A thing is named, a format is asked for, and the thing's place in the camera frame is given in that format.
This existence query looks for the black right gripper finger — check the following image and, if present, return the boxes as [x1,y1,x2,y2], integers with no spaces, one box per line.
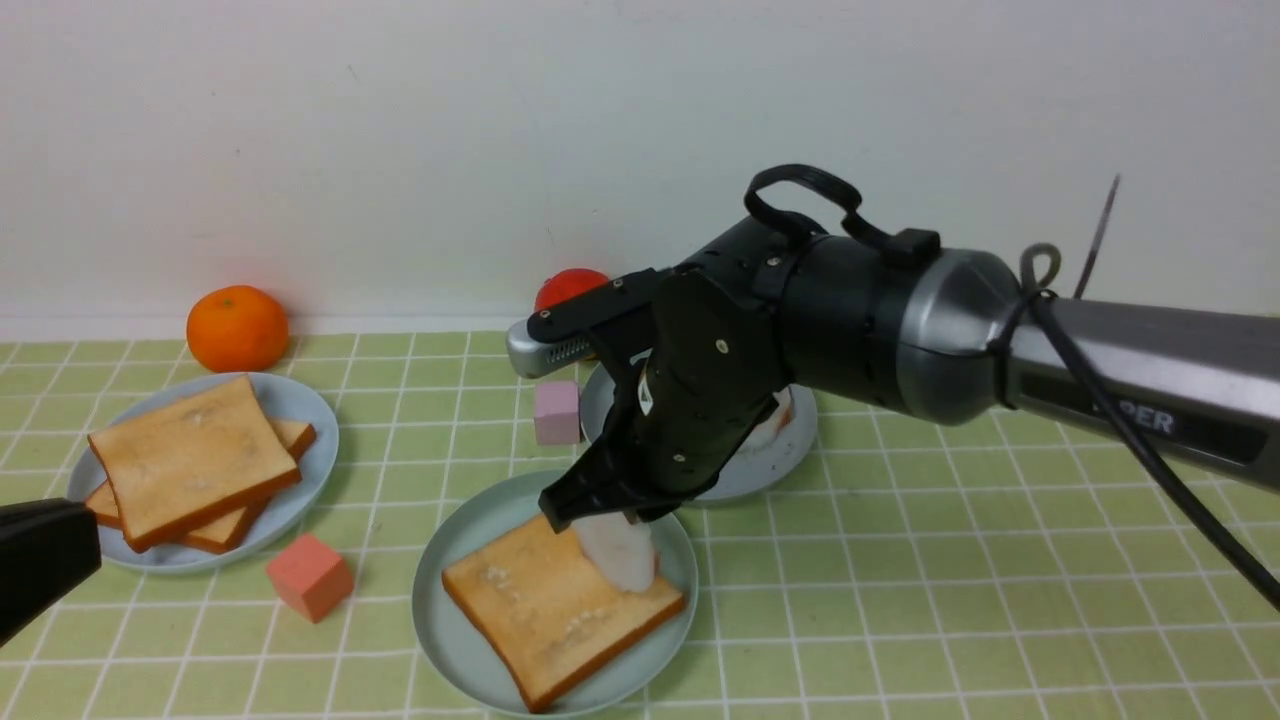
[621,489,691,524]
[538,439,641,533]

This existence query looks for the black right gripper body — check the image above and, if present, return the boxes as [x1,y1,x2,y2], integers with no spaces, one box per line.
[607,268,788,501]

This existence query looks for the white ham slice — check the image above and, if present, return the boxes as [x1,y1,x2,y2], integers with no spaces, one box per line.
[570,512,658,593]

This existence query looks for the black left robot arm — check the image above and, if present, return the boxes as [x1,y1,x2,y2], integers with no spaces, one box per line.
[1,497,102,644]

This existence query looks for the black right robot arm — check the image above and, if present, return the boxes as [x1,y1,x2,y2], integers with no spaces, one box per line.
[507,217,1277,530]

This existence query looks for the pink cube block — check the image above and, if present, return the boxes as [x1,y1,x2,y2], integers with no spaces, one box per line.
[532,380,581,446]

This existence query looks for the fried egg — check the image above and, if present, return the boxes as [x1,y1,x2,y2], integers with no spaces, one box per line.
[739,386,794,454]

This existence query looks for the light blue egg plate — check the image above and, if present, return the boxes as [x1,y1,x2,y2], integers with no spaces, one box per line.
[579,366,818,505]

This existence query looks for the red tomato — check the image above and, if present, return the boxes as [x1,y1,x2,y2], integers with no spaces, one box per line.
[532,266,611,314]

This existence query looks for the salmon red cube block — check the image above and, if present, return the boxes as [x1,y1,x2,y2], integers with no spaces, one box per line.
[266,533,355,624]

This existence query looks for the orange mandarin fruit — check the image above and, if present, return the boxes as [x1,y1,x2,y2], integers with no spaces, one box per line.
[186,284,291,373]

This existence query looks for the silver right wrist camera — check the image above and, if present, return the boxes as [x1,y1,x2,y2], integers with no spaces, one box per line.
[506,268,669,380]

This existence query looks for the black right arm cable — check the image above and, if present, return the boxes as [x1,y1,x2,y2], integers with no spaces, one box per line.
[742,164,1280,612]

